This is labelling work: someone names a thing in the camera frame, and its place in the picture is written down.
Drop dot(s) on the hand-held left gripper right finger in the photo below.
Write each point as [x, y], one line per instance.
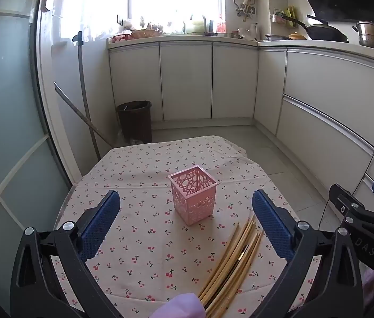
[273, 225]

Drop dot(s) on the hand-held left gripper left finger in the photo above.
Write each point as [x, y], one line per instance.
[101, 225]

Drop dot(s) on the bundle of wooden chopsticks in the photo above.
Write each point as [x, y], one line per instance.
[236, 255]

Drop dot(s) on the pink perforated utensil holder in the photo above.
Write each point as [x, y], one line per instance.
[190, 202]

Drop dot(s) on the person's right forearm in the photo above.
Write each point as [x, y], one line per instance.
[369, 288]

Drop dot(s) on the cherry print tablecloth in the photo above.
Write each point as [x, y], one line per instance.
[140, 238]

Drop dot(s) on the white cabinet with drawers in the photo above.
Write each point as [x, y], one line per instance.
[322, 112]

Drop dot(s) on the brown trash bin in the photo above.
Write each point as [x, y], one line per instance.
[134, 122]

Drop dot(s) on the slanted metal pole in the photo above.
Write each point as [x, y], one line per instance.
[81, 114]

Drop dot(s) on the mop pole with black clip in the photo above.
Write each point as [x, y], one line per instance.
[86, 106]

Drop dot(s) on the black wok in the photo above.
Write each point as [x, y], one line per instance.
[326, 33]

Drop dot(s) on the white cabinet with three doors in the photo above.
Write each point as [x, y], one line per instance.
[187, 79]

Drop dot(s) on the orange clay pot lid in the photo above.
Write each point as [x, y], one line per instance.
[297, 35]

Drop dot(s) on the grey frying pan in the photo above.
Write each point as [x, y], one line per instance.
[276, 37]

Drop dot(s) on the red plastic basket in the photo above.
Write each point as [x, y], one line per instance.
[121, 37]

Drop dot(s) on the white electric kettle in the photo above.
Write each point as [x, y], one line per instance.
[253, 32]

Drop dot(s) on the stainless steel basin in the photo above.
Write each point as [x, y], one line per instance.
[226, 35]

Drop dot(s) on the woven basket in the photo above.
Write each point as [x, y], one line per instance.
[145, 33]

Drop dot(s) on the white kitchen countertop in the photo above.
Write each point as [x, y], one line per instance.
[207, 38]

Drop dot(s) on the red bottle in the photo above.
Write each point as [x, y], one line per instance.
[220, 25]

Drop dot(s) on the pale yellow jug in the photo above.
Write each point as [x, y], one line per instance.
[195, 25]

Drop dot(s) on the wall rack with bottles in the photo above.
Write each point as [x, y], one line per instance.
[283, 16]

